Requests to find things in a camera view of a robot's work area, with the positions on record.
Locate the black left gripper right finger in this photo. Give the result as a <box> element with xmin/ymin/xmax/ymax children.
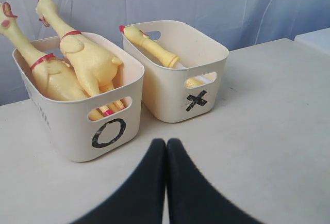
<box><xmin>167</xmin><ymin>138</ymin><xmax>261</xmax><ymax>223</ymax></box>

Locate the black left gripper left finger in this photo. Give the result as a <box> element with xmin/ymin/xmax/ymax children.
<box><xmin>73</xmin><ymin>138</ymin><xmax>166</xmax><ymax>224</ymax></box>

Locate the yellow rubber chicken front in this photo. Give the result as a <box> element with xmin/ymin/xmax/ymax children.
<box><xmin>35</xmin><ymin>0</ymin><xmax>127</xmax><ymax>115</ymax></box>

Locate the yellow rubber chicken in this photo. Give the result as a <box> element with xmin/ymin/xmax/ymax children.
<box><xmin>0</xmin><ymin>1</ymin><xmax>101</xmax><ymax>120</ymax></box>
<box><xmin>35</xmin><ymin>0</ymin><xmax>127</xmax><ymax>115</ymax></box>

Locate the severed chicken head with tube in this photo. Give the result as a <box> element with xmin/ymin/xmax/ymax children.
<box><xmin>119</xmin><ymin>25</ymin><xmax>191</xmax><ymax>69</ymax></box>

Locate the yellow rubber chicken top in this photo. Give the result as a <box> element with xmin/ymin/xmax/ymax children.
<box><xmin>0</xmin><ymin>1</ymin><xmax>101</xmax><ymax>120</ymax></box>

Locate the cream bin marked O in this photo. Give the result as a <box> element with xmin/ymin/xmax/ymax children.
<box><xmin>12</xmin><ymin>32</ymin><xmax>144</xmax><ymax>162</ymax></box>

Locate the cream bin marked X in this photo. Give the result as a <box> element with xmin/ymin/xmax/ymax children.
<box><xmin>122</xmin><ymin>20</ymin><xmax>229</xmax><ymax>123</ymax></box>

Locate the blue-grey backdrop curtain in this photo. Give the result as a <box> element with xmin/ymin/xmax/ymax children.
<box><xmin>0</xmin><ymin>0</ymin><xmax>330</xmax><ymax>106</ymax></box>

